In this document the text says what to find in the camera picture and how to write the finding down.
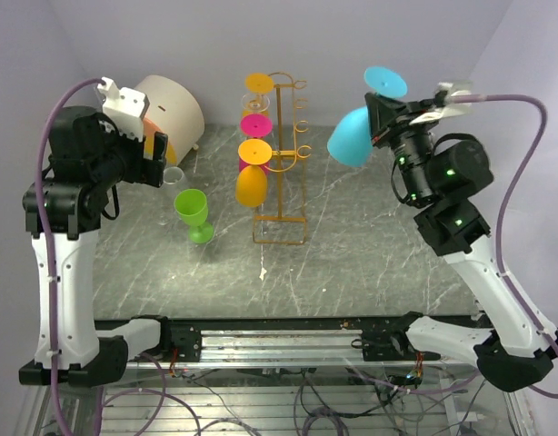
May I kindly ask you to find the yellow wine glass back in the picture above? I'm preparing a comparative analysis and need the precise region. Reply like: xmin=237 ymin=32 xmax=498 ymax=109
xmin=235 ymin=139 xmax=273 ymax=208

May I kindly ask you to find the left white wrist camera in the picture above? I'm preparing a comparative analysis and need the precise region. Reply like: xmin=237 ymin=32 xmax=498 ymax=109
xmin=97 ymin=77 xmax=149 ymax=142

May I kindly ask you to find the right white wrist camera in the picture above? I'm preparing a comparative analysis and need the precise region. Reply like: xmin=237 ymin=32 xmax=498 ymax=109
xmin=410 ymin=80 xmax=473 ymax=125

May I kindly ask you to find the white half-round box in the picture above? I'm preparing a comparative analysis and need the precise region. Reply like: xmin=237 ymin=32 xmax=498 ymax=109
xmin=135 ymin=74 xmax=204 ymax=166

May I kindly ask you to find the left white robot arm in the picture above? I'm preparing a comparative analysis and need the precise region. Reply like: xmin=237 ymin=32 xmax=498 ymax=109
xmin=18 ymin=105 xmax=174 ymax=388

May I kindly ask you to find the blue plastic wine glass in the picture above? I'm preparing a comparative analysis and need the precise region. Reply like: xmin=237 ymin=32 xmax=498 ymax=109
xmin=327 ymin=66 xmax=408 ymax=167

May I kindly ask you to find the aluminium mounting rail frame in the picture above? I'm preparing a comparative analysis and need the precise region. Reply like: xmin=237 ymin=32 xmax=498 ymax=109
xmin=92 ymin=312 xmax=503 ymax=369

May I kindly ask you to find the green plastic wine glass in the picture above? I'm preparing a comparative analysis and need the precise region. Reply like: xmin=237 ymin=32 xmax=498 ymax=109
xmin=174 ymin=189 xmax=214 ymax=244

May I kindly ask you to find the clear wine glass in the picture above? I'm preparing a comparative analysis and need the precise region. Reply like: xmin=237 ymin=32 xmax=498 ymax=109
xmin=241 ymin=93 xmax=270 ymax=117
xmin=163 ymin=166 xmax=185 ymax=187

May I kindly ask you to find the yellow wine glass front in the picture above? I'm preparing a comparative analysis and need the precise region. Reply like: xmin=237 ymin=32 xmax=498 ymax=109
xmin=244 ymin=73 xmax=274 ymax=96

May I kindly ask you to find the yellow wine glass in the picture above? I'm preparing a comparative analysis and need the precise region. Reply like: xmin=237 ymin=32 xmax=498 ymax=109
xmin=235 ymin=139 xmax=273 ymax=208
xmin=244 ymin=73 xmax=274 ymax=96

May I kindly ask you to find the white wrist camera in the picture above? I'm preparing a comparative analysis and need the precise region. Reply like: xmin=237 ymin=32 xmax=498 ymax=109
xmin=410 ymin=80 xmax=473 ymax=125
xmin=97 ymin=77 xmax=149 ymax=142

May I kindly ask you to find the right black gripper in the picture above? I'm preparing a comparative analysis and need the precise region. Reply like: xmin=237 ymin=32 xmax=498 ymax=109
xmin=367 ymin=92 xmax=442 ymax=203

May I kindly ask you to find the gold wire glass rack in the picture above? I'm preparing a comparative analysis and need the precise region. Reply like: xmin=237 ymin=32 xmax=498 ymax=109
xmin=252 ymin=72 xmax=311 ymax=245

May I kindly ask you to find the pink plastic wine glass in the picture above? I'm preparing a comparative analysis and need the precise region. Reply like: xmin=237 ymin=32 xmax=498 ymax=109
xmin=238 ymin=114 xmax=273 ymax=174

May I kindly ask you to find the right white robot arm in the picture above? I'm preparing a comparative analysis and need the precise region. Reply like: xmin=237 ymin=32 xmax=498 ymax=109
xmin=364 ymin=92 xmax=558 ymax=392

